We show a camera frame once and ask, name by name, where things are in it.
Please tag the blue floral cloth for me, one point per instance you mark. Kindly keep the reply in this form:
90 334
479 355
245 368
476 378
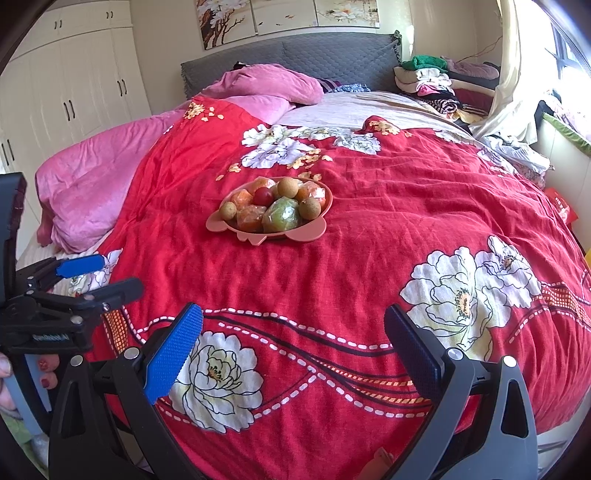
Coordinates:
353 87

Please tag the brown longan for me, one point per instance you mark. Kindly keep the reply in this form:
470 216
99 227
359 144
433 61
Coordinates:
227 211
309 208
285 188

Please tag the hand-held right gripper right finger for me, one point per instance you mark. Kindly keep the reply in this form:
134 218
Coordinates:
415 353

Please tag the white crumpled clothes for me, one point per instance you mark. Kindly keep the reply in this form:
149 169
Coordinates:
517 152

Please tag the green-edged sill cushion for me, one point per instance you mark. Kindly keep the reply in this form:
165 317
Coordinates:
572 138

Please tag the person's left hand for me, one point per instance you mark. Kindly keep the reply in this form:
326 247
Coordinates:
46 374

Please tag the mauve folded garment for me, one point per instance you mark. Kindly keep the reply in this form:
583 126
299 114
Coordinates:
475 69

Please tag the small plastic-wrapped orange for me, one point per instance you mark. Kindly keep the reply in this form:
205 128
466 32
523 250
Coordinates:
261 182

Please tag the large green fruit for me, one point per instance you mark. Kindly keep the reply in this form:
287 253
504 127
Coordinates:
281 216

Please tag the red floral blanket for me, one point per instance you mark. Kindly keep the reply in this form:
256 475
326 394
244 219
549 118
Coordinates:
392 194

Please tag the dark hanging garment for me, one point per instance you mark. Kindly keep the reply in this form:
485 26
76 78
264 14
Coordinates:
545 110

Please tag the fish painting panel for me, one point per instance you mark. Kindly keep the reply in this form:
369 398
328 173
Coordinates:
284 16

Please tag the green folded garment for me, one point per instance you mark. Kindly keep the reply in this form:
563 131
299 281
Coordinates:
425 62

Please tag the stack of folded clothes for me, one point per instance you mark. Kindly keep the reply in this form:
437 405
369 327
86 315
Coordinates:
420 78

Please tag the red cherry tomato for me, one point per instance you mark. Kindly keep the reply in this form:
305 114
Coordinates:
263 195

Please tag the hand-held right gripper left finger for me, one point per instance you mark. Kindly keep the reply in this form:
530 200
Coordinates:
173 350

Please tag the salmon pink plastic plate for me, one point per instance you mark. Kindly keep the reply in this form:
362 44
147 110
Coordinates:
314 228

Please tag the tree branch painting panel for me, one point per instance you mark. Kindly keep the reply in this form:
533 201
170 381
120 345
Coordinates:
221 23

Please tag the cream curtain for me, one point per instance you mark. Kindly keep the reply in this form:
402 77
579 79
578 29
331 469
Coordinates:
521 69

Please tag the white wardrobe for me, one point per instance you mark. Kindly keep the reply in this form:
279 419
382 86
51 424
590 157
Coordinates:
83 78

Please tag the yellow bag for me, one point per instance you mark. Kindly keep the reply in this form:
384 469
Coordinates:
588 263

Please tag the pink fleece blanket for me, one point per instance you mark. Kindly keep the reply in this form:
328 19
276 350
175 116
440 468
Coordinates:
92 180

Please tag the white striped bed sheet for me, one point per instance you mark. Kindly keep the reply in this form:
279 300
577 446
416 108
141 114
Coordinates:
41 251

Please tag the person's left forearm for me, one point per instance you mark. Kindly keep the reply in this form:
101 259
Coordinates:
23 443

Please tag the purple striped pillow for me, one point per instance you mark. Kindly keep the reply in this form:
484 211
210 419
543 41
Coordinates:
330 85

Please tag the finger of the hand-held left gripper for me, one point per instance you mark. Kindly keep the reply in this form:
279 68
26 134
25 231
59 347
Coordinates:
82 266
120 291

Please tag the red box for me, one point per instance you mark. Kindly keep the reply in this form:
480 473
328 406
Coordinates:
561 205

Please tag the grey quilted headboard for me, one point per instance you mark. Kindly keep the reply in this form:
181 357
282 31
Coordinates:
341 57

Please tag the beige blanket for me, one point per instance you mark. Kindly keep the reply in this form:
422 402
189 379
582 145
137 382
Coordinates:
341 108

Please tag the window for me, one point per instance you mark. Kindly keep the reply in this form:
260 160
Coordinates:
572 50

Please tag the dark red folded cloth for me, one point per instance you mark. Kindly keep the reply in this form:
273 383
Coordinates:
475 99

